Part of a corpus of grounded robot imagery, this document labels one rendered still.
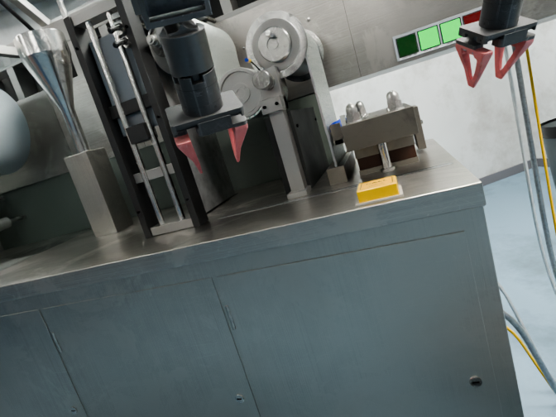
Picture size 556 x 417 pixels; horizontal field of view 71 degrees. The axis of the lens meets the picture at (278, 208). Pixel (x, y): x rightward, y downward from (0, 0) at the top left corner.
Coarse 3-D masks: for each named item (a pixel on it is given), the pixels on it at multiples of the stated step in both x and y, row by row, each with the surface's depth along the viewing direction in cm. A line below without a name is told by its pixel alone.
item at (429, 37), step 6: (426, 30) 111; (432, 30) 110; (420, 36) 112; (426, 36) 111; (432, 36) 111; (438, 36) 110; (420, 42) 112; (426, 42) 112; (432, 42) 111; (438, 42) 111; (426, 48) 112
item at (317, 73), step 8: (312, 64) 95; (320, 64) 109; (312, 72) 92; (320, 72) 105; (312, 80) 91; (320, 80) 102; (320, 88) 99; (320, 96) 96; (328, 96) 110; (320, 104) 93; (328, 104) 106; (320, 112) 93; (328, 112) 103; (328, 120) 100; (336, 120) 114; (328, 128) 97
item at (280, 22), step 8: (264, 24) 90; (272, 24) 90; (280, 24) 89; (288, 24) 89; (256, 32) 91; (288, 32) 89; (296, 32) 89; (256, 40) 91; (296, 40) 89; (256, 48) 92; (296, 48) 90; (256, 56) 92; (288, 56) 91; (296, 56) 90; (264, 64) 92; (272, 64) 92; (280, 64) 91; (288, 64) 91; (304, 64) 102; (296, 72) 104; (304, 72) 111
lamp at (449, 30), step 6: (444, 24) 109; (450, 24) 109; (456, 24) 109; (444, 30) 110; (450, 30) 109; (456, 30) 109; (444, 36) 110; (450, 36) 110; (456, 36) 109; (462, 36) 109; (444, 42) 110
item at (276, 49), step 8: (264, 32) 89; (280, 32) 88; (264, 40) 89; (272, 40) 89; (280, 40) 88; (288, 40) 88; (264, 48) 90; (272, 48) 89; (280, 48) 89; (288, 48) 88; (264, 56) 90; (272, 56) 90; (280, 56) 89
